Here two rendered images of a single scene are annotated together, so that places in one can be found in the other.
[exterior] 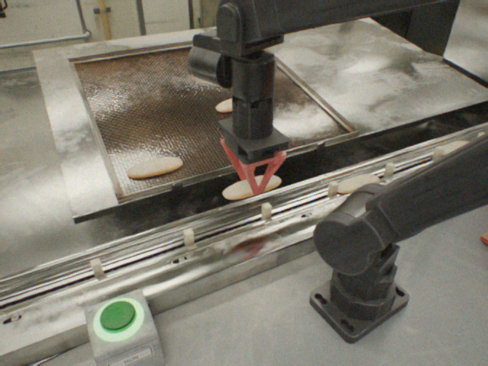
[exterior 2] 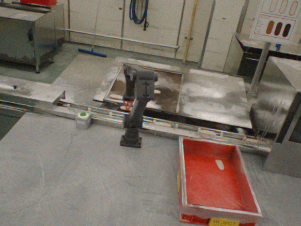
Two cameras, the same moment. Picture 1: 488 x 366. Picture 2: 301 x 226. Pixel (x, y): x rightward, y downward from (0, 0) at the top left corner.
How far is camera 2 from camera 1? 1.16 m
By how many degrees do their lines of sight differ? 27
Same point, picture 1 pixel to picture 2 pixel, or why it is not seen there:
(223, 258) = (112, 119)
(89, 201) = (98, 97)
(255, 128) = (127, 93)
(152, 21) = (208, 50)
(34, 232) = (86, 100)
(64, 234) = (91, 103)
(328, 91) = (186, 99)
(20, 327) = (70, 111)
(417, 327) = (136, 151)
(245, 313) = (108, 131)
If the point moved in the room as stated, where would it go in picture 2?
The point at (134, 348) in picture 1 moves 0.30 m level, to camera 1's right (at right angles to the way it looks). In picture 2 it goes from (81, 120) to (121, 143)
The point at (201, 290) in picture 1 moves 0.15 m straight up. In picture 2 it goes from (104, 123) to (104, 101)
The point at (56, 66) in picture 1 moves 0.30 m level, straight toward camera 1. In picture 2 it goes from (118, 63) to (107, 77)
